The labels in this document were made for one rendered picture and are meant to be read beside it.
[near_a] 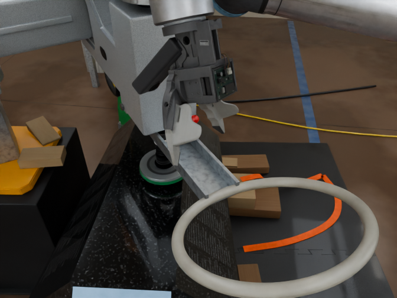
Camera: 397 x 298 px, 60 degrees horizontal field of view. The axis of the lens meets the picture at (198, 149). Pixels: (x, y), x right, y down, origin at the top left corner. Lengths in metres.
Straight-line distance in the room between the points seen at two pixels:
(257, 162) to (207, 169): 1.65
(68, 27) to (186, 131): 1.27
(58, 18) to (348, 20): 1.27
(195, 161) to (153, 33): 0.44
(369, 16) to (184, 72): 0.36
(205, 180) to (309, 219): 1.51
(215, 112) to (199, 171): 0.57
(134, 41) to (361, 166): 2.42
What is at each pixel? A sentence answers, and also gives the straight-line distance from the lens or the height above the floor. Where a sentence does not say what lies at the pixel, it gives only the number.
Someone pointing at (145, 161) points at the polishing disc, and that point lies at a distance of 1.52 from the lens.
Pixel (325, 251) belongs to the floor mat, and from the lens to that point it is 2.42.
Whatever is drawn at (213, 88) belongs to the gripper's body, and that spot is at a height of 1.65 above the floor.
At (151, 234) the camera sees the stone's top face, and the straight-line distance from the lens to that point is 1.32.
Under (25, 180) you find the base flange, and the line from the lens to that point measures 1.79.
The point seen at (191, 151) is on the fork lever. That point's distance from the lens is 1.25.
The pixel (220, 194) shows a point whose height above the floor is 1.13.
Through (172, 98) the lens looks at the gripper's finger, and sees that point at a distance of 0.51.
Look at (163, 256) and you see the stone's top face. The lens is 1.26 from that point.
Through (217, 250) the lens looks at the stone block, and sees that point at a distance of 1.45.
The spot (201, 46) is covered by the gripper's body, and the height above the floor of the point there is 1.70.
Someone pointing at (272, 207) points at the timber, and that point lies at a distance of 2.45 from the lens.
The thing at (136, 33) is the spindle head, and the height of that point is 1.52.
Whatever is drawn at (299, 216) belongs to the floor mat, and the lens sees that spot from 2.55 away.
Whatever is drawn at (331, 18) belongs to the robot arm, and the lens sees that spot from 0.69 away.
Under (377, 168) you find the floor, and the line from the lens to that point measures 3.18.
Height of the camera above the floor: 1.89
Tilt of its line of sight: 39 degrees down
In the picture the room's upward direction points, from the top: straight up
